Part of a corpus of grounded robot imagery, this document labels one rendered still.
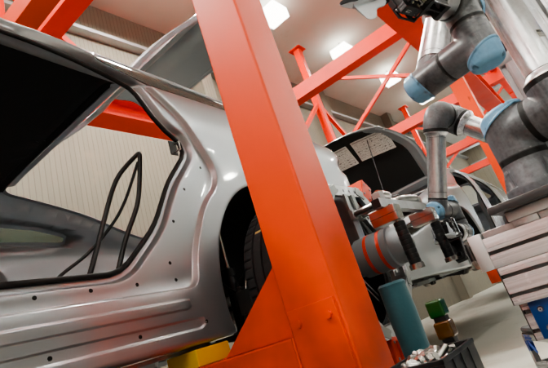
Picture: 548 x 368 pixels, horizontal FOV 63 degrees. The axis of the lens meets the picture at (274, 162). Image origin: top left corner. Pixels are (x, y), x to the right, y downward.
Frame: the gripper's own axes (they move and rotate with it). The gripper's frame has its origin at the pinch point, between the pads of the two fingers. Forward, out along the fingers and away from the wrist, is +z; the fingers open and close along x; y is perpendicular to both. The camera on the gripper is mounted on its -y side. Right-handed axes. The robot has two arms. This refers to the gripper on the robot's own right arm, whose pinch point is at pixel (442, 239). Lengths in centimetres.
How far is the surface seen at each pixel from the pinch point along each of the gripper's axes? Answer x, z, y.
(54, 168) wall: -439, -109, 258
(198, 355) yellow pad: -59, 70, -11
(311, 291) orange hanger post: -13, 72, -6
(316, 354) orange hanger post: -17, 72, -20
